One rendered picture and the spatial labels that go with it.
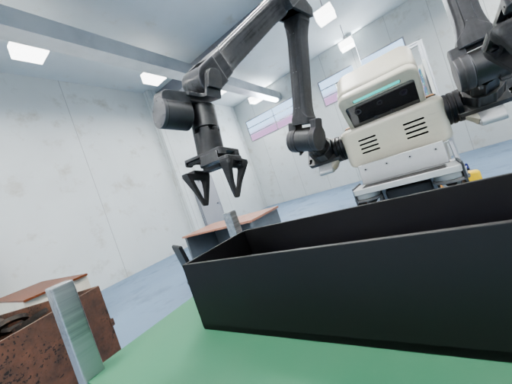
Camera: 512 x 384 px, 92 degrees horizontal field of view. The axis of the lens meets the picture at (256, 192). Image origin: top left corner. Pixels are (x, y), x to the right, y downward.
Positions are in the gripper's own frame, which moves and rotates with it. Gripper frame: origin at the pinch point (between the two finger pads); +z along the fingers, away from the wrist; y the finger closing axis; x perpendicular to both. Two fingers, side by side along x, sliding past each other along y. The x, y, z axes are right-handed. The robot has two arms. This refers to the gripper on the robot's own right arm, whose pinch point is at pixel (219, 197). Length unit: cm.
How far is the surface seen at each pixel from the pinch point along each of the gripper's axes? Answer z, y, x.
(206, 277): 12.5, 4.8, -12.1
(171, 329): 21.8, -7.8, -11.0
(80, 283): 52, -392, 114
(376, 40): -499, 29, 956
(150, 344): 22.4, -8.6, -14.9
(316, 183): -61, -327, 1028
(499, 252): 11.1, 37.6, -14.0
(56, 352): 62, -168, 16
